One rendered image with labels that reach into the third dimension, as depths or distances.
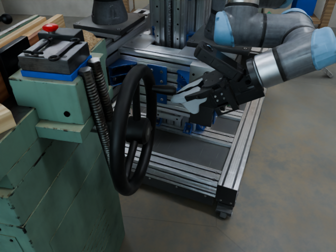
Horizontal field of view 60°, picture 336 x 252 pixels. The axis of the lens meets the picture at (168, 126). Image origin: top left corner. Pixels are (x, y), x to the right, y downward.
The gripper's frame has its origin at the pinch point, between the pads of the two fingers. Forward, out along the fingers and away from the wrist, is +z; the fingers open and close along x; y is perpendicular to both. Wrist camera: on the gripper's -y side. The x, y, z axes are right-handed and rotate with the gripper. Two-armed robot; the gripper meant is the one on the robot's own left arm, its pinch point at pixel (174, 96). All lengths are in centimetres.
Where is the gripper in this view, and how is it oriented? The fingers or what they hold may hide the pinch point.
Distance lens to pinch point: 71.3
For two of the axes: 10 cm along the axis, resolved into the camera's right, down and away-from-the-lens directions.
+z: -8.5, 3.0, 4.4
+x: 1.9, -6.0, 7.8
